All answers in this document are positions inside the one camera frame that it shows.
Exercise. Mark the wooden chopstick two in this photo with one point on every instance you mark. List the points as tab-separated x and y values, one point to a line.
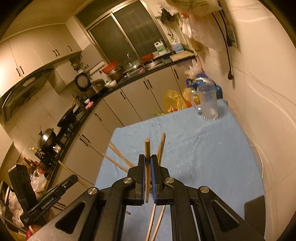
158	223

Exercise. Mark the steel wok with lid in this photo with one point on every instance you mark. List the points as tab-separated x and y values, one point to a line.
47	140

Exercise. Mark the blue towel mat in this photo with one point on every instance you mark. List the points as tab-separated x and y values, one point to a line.
197	152

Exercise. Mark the glass pot lid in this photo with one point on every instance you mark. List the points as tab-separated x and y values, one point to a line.
126	68

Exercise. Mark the wooden chopstick eight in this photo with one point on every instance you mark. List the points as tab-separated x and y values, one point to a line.
72	173

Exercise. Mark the wooden chopstick one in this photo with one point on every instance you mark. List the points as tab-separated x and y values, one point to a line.
150	223

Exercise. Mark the wooden chopstick ten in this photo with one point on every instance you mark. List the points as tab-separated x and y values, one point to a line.
161	148

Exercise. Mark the sink faucet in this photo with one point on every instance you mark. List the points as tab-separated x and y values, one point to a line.
132	56

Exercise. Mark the blue plastic bag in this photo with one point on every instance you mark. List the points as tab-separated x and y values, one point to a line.
202	78

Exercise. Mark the red basin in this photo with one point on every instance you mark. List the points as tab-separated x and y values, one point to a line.
110	67

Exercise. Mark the black chair back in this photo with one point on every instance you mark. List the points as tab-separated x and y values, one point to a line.
255	214

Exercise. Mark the black frying pan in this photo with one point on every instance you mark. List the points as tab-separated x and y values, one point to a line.
68	116

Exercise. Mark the hanging bag of flatbread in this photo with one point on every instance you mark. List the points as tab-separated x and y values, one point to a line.
190	7

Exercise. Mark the rice cooker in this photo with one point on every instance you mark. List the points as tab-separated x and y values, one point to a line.
90	88

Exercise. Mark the white detergent bottle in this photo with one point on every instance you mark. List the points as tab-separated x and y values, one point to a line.
160	47

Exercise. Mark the wooden cutting board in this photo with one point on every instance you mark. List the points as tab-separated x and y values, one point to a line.
181	55

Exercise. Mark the left hand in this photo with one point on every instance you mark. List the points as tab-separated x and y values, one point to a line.
35	227

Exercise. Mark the wooden chopstick four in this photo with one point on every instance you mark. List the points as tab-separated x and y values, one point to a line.
147	148

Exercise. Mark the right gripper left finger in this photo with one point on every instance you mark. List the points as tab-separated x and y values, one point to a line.
112	202

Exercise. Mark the wooden chopstick seven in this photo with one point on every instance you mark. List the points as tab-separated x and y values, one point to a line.
114	162

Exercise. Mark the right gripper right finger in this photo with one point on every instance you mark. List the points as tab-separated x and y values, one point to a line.
184	202

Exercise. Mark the steel pot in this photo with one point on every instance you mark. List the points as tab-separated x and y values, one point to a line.
116	74

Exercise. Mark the wooden chopstick six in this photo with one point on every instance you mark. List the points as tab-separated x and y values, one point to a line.
115	149

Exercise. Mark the frosted glass mug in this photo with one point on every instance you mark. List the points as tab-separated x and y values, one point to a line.
204	100

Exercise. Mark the range hood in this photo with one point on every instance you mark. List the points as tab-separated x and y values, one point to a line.
23	91

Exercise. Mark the yellow plastic bag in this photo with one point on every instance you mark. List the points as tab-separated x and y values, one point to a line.
174	101

